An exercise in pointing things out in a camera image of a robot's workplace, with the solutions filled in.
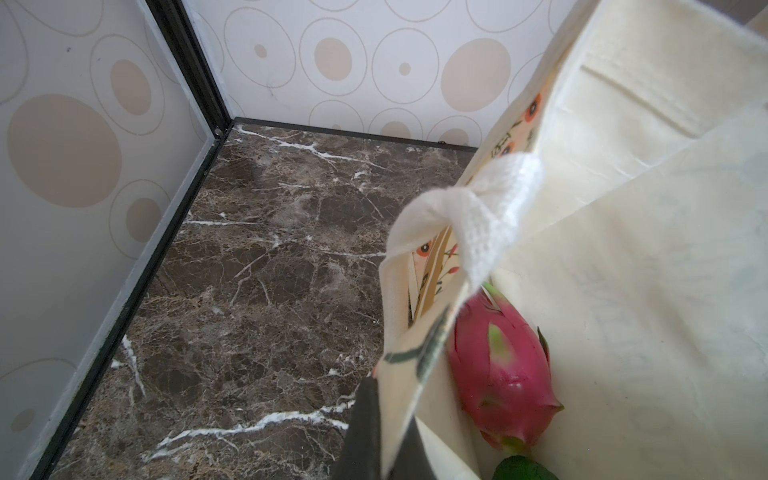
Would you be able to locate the pink dragon fruit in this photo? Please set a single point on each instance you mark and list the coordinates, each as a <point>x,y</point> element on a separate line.
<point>501,368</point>

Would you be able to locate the cream canvas grocery bag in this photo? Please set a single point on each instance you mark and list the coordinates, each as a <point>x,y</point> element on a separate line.
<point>620,203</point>

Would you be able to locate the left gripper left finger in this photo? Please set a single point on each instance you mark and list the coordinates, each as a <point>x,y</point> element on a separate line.
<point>360,458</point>

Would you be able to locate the green bell pepper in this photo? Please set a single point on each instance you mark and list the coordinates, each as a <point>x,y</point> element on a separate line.
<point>522,468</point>

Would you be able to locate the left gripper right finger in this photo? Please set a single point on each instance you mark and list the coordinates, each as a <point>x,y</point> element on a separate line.
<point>411,462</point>

